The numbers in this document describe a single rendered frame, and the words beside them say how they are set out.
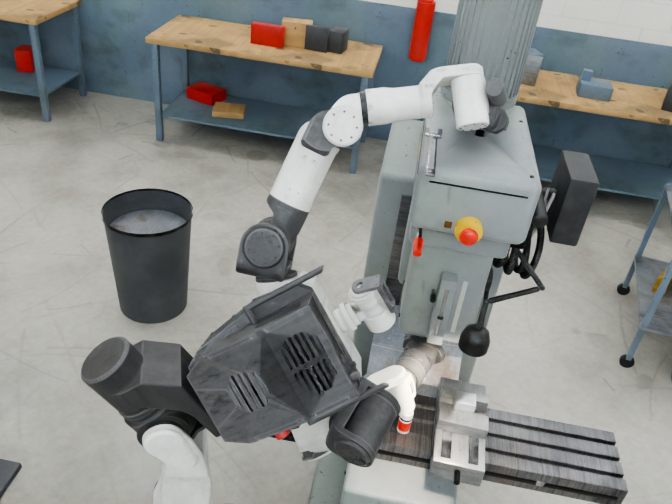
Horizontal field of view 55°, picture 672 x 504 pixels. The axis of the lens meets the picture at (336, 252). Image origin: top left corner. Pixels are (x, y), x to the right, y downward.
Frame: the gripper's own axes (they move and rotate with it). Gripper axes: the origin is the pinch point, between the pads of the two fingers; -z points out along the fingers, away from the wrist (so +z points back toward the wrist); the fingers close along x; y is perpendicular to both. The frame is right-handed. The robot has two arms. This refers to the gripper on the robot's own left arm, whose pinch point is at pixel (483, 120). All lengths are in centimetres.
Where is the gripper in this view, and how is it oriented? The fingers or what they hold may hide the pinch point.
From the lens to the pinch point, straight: 157.8
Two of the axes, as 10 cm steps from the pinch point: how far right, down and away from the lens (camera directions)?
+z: -3.3, -0.1, -9.4
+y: 3.2, -9.4, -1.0
